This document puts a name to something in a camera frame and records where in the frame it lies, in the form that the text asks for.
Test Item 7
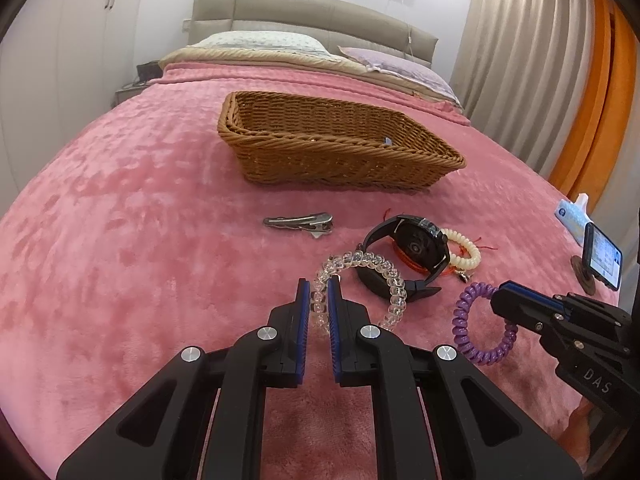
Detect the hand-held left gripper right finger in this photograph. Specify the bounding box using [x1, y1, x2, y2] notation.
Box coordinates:
[327, 276, 584, 480]

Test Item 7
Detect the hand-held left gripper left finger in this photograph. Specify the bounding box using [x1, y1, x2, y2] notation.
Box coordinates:
[56, 278, 313, 480]

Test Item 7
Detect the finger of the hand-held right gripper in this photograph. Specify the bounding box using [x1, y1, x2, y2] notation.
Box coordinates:
[490, 290, 563, 344]
[501, 282, 632, 332]

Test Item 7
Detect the purple spiral hair tie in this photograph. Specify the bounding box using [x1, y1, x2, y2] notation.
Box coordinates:
[452, 282, 520, 367]

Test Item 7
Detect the clear bead bracelet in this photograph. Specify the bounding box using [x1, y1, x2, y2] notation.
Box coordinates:
[314, 250, 407, 334]

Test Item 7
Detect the brown wicker basket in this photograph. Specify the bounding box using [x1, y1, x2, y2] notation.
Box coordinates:
[217, 90, 467, 192]

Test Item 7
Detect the round phone stand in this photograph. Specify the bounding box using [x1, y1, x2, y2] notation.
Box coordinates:
[570, 254, 602, 296]

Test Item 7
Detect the black smartphone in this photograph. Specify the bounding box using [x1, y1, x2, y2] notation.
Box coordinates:
[582, 221, 625, 291]

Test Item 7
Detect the white tissue pack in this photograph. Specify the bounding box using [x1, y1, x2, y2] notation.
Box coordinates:
[555, 193, 594, 247]

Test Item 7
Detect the metal hair clip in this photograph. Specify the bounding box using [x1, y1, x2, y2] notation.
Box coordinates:
[263, 212, 335, 240]

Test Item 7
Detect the black wrist watch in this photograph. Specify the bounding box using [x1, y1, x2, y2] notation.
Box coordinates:
[354, 214, 451, 306]

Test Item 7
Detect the pink plush blanket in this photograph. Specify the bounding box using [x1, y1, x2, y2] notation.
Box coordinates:
[0, 65, 640, 480]

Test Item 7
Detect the orange curtain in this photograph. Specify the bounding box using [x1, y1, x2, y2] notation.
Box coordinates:
[547, 0, 640, 212]

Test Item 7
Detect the beige curtain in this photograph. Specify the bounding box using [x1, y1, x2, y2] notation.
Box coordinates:
[449, 0, 615, 172]

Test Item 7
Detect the lilac pillow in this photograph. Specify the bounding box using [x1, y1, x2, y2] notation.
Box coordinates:
[337, 46, 459, 101]

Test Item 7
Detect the beige quilt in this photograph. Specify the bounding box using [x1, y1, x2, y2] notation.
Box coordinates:
[158, 44, 464, 109]

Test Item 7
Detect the white floral pillow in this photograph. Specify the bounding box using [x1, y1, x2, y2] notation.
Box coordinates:
[191, 31, 331, 56]

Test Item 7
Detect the grey nightstand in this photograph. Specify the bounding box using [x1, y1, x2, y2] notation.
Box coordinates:
[110, 80, 151, 109]

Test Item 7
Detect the black bedside device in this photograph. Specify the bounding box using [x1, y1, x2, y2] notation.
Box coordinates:
[135, 61, 164, 84]

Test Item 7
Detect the grey padded headboard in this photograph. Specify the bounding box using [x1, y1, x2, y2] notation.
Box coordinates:
[187, 0, 440, 69]

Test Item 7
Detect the white wardrobe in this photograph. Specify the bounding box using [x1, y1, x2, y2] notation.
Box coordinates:
[0, 0, 152, 197]

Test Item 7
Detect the cream bead bracelet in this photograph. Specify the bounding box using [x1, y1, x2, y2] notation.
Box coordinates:
[440, 228, 484, 271]

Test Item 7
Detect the orange cord bracelet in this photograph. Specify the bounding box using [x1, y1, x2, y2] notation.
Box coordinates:
[382, 207, 499, 283]

